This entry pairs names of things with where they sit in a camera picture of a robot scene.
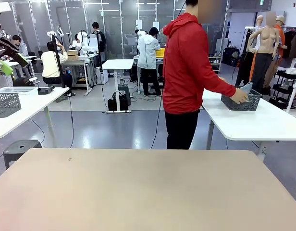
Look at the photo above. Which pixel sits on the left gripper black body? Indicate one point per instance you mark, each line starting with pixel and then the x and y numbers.
pixel 3 43

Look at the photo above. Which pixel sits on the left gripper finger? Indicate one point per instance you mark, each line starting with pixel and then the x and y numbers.
pixel 23 60
pixel 5 68

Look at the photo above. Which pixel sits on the gray woven plastic basket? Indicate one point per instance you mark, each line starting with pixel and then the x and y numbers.
pixel 6 106
pixel 241 107

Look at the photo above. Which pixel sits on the blue-gray towel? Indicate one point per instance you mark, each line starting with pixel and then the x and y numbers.
pixel 248 87

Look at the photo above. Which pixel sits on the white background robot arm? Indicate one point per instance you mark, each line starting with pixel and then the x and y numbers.
pixel 84 41

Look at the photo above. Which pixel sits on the person's right hand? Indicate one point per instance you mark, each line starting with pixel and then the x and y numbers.
pixel 239 97

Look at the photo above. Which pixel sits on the seated person in gray hoodie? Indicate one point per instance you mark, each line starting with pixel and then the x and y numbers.
pixel 21 48

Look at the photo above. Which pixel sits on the black rounded object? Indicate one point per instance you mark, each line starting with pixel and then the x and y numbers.
pixel 23 82

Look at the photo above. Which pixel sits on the seated person in cream shirt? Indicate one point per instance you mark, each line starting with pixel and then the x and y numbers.
pixel 52 65

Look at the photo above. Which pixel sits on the clear plastic box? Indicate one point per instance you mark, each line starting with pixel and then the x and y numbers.
pixel 25 90

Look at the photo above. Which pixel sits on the black tripod stand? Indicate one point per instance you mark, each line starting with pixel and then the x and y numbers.
pixel 57 62

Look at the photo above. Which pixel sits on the black flat device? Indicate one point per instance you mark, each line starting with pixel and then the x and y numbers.
pixel 45 90

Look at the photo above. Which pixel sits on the white side table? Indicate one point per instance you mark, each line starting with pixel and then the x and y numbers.
pixel 246 125
pixel 30 106

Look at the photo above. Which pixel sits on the cardboard box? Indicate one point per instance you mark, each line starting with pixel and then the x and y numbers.
pixel 72 52
pixel 73 57

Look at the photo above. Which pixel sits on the gray work desk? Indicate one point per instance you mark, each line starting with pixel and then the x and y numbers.
pixel 76 62

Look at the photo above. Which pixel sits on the person in black top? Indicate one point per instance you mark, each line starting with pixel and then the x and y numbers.
pixel 100 42

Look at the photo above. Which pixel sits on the dark gray plastic stool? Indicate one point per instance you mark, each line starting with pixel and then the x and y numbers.
pixel 18 149

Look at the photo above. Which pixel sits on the white standing desk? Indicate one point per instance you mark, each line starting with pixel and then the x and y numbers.
pixel 118 63

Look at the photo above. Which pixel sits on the black bag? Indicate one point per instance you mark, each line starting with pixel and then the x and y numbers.
pixel 113 103

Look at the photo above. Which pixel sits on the person in white jacket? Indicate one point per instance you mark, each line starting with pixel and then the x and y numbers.
pixel 146 53

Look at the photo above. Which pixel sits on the yellow crate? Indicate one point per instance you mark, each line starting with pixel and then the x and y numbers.
pixel 160 53

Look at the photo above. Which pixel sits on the person in red jacket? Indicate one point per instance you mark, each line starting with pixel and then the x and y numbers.
pixel 184 60

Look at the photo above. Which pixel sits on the white low shelf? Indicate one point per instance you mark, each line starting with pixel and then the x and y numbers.
pixel 215 63

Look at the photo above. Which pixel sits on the black suitcases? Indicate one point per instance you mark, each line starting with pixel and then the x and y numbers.
pixel 229 56

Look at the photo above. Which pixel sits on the white mannequin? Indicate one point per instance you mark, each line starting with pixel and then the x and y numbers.
pixel 259 21

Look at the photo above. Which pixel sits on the mannequin with hat and orange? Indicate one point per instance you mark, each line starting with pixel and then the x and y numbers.
pixel 280 20

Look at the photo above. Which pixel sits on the black rolling cart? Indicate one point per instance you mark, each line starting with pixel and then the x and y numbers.
pixel 285 89

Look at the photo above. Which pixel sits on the dark coats on rail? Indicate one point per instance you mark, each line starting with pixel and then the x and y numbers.
pixel 292 41

